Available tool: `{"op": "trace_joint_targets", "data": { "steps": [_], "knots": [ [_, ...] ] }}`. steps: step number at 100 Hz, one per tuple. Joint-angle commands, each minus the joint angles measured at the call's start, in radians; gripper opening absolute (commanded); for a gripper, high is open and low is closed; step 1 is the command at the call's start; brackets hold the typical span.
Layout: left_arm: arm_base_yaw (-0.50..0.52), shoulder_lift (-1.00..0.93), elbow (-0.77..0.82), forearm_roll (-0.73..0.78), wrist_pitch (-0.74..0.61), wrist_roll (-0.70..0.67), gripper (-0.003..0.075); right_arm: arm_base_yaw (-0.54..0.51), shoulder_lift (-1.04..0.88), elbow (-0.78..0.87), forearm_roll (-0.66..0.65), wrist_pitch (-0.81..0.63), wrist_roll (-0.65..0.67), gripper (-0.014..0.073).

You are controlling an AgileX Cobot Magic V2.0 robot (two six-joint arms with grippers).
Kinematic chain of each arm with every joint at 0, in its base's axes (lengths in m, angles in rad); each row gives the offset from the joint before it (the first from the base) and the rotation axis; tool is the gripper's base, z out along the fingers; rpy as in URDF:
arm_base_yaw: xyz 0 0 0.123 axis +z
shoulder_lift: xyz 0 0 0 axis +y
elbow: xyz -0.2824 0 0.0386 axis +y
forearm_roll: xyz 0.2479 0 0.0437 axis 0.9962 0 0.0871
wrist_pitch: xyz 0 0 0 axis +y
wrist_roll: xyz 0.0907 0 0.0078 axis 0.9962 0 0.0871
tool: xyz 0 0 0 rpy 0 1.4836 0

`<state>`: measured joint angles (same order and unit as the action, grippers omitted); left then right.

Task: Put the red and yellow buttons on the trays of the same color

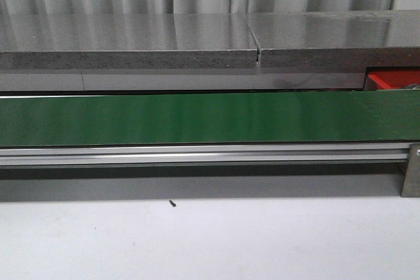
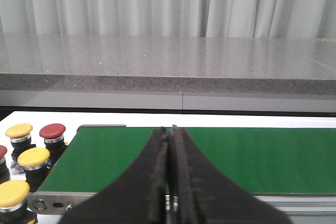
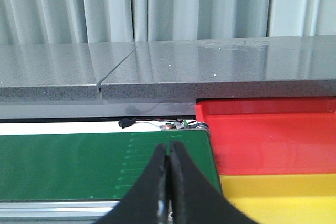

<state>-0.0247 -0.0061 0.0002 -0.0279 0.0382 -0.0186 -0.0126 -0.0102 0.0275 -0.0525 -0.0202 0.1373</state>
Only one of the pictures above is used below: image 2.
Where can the white pleated curtain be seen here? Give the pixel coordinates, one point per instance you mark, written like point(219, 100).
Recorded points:
point(194, 18)

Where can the yellow mushroom push button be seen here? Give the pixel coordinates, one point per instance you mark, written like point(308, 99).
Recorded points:
point(35, 164)
point(20, 138)
point(14, 209)

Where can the green conveyor belt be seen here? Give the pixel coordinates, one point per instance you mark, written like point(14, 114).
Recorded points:
point(236, 158)

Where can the aluminium conveyor frame rail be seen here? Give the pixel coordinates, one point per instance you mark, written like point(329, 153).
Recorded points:
point(288, 203)

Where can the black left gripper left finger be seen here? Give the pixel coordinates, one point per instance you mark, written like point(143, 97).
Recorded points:
point(136, 196)

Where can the red mushroom push button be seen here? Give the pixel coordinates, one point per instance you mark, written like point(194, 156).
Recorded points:
point(53, 135)
point(4, 171)

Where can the grey stone counter slab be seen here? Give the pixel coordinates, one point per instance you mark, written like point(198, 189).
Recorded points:
point(168, 64)

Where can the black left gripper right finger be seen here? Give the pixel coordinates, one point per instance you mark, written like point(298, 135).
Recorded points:
point(203, 194)

